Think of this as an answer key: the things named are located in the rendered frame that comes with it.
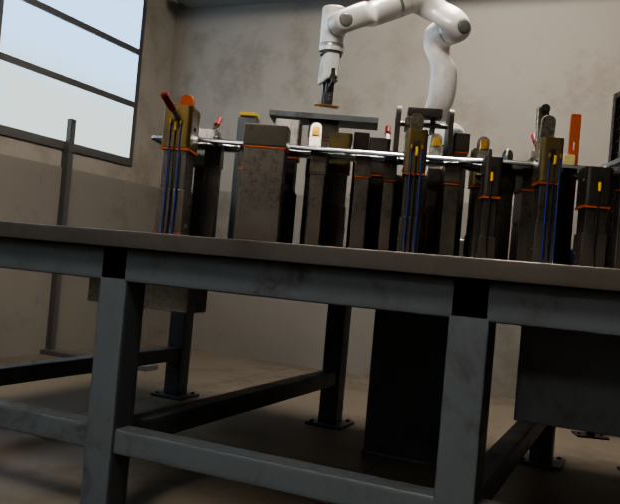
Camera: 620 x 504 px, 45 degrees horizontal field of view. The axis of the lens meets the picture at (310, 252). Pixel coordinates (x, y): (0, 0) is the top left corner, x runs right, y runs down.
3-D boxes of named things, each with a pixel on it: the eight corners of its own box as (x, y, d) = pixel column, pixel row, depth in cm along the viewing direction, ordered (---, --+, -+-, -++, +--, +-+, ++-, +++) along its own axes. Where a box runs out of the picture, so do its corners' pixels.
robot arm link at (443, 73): (431, 154, 271) (408, 155, 286) (459, 156, 275) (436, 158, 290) (440, 12, 268) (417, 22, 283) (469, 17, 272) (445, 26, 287)
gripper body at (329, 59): (316, 53, 262) (313, 85, 262) (324, 46, 252) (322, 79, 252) (337, 57, 264) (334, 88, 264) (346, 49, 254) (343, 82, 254)
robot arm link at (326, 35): (348, 44, 255) (338, 50, 264) (351, 5, 255) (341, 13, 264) (325, 39, 252) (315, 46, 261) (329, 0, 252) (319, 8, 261)
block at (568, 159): (553, 272, 230) (563, 153, 231) (551, 272, 234) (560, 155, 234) (565, 273, 230) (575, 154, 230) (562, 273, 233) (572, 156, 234)
